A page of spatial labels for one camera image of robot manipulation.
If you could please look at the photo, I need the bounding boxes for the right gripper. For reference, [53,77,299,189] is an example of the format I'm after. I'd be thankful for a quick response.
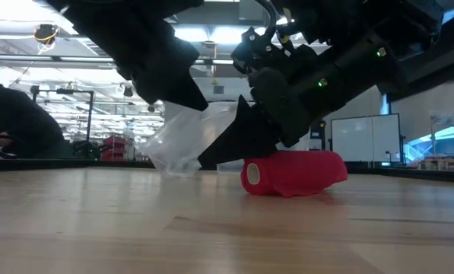
[198,45,364,170]

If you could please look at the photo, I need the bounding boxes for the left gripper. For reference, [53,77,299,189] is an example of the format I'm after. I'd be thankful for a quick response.
[46,0,208,112]

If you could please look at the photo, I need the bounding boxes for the clear plastic storage box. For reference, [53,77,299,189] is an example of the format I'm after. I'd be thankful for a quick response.
[215,100,311,174]

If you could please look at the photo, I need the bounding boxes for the white bandage core tube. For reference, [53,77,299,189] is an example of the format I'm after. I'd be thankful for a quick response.
[246,162,261,186]

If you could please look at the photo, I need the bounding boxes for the red mesh elastic bandage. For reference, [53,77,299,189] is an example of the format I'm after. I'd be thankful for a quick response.
[240,150,348,198]

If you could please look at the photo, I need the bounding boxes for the clear plastic wrapper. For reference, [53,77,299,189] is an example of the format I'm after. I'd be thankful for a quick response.
[138,100,250,179]

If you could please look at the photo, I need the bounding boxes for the yellow ceiling pendant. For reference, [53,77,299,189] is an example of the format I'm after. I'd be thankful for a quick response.
[210,40,219,86]

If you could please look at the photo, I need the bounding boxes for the black equipment stand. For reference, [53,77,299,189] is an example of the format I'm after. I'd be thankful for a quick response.
[309,120,326,151]

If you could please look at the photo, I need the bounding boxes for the long ceiling light bar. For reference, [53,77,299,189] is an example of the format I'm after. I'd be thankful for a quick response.
[0,54,235,72]

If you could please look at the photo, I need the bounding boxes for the red storage bin stack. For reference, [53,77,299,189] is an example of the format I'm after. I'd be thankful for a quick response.
[102,135,128,161]

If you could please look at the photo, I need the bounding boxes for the dark background robot station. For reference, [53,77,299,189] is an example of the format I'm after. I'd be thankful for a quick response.
[72,139,104,160]

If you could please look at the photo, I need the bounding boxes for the white board on stand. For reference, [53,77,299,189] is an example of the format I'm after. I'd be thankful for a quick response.
[330,113,402,165]

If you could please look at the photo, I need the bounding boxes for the person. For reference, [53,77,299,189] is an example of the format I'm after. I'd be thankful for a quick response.
[0,82,75,160]

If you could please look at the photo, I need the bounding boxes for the black background rig frame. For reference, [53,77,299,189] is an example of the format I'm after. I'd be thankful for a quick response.
[30,85,95,144]

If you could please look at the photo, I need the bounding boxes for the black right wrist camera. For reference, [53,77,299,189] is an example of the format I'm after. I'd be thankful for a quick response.
[230,26,284,75]

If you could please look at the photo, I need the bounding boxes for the black table frame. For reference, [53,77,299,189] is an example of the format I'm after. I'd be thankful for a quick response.
[0,158,454,184]

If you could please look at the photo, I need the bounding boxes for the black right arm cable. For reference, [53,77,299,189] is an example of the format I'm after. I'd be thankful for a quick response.
[253,0,302,45]

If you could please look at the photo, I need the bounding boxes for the black ceiling cable reel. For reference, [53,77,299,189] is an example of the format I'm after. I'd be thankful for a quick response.
[33,24,57,46]

